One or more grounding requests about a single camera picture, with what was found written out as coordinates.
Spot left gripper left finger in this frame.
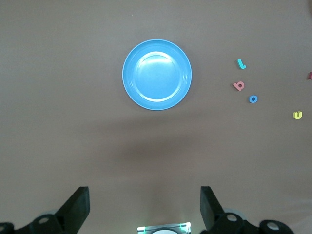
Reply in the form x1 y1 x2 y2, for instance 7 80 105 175
0 186 90 234

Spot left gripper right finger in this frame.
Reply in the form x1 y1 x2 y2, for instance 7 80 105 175
195 186 293 234

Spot blue plastic plate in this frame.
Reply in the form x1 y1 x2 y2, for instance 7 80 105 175
121 39 193 111

